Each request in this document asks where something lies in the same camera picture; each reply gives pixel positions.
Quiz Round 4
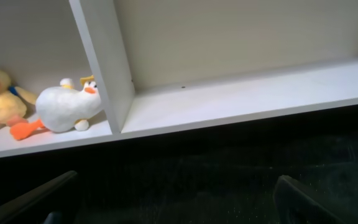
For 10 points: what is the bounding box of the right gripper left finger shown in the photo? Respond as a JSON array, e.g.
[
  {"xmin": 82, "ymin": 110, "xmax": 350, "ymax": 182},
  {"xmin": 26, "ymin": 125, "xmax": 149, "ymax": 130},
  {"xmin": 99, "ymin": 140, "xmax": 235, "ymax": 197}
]
[{"xmin": 0, "ymin": 170, "xmax": 79, "ymax": 224}]

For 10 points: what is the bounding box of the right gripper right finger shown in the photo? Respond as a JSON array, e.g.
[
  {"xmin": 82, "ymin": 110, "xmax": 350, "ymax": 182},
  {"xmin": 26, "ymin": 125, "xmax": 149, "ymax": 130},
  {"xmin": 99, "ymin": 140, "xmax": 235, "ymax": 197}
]
[{"xmin": 272, "ymin": 174, "xmax": 348, "ymax": 224}]

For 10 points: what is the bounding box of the white plush duck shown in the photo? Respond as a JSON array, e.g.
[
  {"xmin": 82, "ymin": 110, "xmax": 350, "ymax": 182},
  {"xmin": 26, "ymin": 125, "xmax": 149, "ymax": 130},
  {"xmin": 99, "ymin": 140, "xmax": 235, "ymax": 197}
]
[{"xmin": 9, "ymin": 75, "xmax": 104, "ymax": 141}]

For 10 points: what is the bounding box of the yellow plush duck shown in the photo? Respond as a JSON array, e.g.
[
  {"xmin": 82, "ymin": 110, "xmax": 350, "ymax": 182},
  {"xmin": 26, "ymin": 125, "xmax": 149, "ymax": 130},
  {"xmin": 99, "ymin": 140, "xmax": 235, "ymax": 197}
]
[{"xmin": 0, "ymin": 68, "xmax": 39, "ymax": 139}]

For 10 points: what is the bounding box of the white shelf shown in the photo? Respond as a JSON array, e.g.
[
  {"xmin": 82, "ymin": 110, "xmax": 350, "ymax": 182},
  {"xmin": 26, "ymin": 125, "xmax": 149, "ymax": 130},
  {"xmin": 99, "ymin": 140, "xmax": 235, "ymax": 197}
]
[{"xmin": 0, "ymin": 0, "xmax": 358, "ymax": 162}]

